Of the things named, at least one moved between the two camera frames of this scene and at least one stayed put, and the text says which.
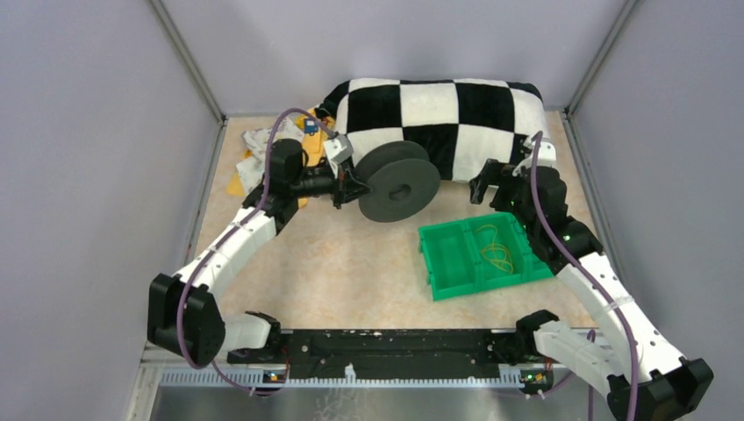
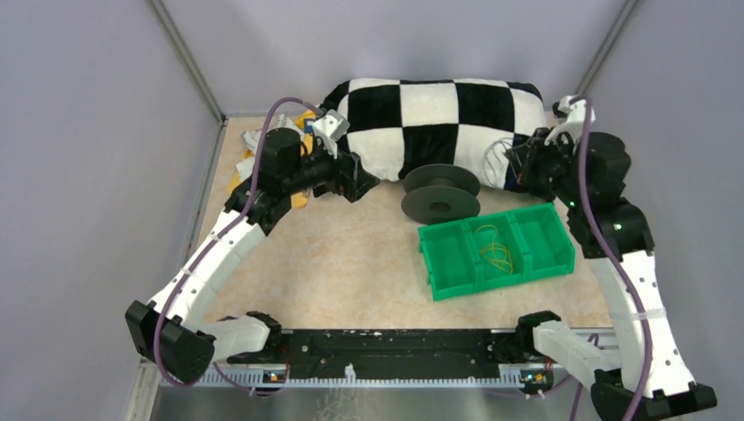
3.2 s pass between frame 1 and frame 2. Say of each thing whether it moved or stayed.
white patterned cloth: stayed
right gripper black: moved
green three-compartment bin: stayed
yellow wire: stayed
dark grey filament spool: moved
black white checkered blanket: stayed
